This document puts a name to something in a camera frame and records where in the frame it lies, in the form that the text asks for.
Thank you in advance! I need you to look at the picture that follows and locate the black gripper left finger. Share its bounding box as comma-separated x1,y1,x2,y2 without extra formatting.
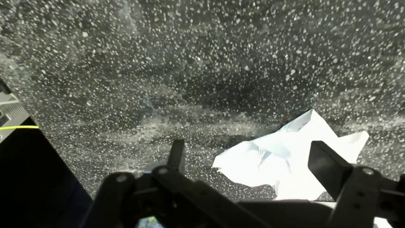
84,139,199,228

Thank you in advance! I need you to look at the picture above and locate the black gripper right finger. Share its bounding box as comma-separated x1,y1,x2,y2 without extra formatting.
308,141,405,228

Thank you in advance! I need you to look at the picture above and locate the yellow cable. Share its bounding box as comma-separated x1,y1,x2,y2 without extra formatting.
0,124,41,132

